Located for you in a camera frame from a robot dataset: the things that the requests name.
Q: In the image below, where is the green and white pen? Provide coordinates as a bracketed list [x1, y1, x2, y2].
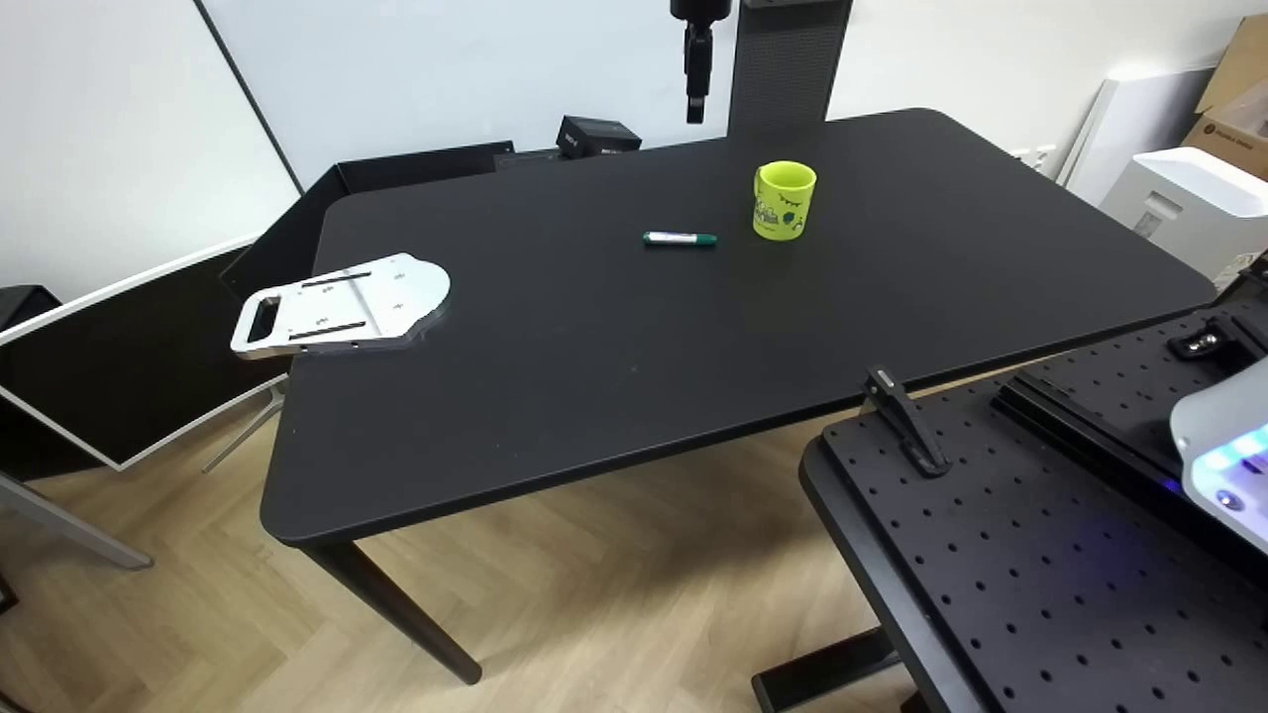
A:
[637, 224, 724, 252]

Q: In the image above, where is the light green cup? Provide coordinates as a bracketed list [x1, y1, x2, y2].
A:
[751, 160, 821, 245]

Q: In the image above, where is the black vertical pillar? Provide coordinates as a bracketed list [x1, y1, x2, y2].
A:
[724, 0, 854, 148]

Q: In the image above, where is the small black box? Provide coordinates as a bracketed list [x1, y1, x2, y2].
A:
[553, 112, 645, 162]

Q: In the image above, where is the white whiteboard panel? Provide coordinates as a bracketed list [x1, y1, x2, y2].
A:
[193, 0, 744, 191]

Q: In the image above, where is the black clamp lever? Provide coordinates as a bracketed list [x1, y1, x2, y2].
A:
[859, 364, 955, 482]

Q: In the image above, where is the white leaning board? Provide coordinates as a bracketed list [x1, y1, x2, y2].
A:
[1053, 63, 1221, 208]

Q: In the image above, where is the white box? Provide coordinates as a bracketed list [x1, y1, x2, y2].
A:
[1102, 141, 1268, 288]

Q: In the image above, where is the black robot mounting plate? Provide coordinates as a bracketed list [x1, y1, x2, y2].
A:
[990, 306, 1268, 532]

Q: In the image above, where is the brown cardboard box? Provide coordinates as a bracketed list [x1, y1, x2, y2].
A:
[1180, 13, 1268, 182]

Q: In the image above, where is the black perforated breadboard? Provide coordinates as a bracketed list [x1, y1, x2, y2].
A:
[797, 379, 1268, 713]

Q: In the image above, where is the black breadboard stand foot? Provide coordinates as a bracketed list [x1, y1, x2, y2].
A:
[751, 624, 926, 713]

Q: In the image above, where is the black table leg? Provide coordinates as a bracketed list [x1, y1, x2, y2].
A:
[302, 532, 488, 689]

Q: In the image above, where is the grey metal leg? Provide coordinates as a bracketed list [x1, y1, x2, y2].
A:
[0, 469, 160, 573]

